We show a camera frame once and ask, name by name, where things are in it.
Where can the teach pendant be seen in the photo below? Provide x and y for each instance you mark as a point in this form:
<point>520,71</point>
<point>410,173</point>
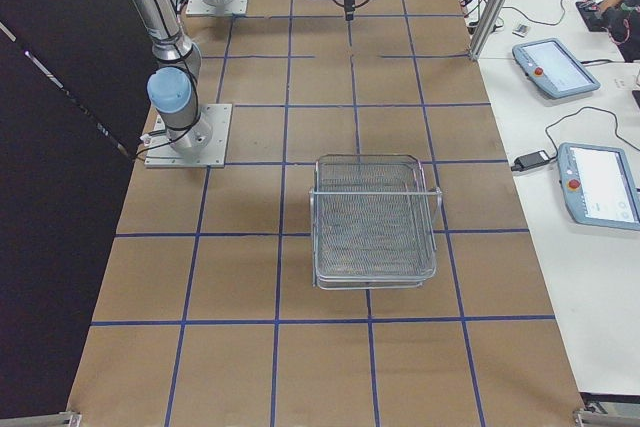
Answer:
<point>597,186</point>
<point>553,69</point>

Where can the black power adapter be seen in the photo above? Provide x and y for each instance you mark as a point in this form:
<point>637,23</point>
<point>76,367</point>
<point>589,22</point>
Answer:
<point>530,161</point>

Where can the silver wire mesh shelf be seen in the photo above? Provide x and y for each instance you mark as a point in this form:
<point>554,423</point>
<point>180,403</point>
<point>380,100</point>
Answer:
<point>372,222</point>

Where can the far teach pendant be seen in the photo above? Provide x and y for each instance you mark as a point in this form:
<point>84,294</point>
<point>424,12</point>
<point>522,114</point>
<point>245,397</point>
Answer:
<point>553,69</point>

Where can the near teach pendant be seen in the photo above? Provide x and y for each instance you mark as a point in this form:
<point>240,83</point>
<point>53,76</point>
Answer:
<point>597,186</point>

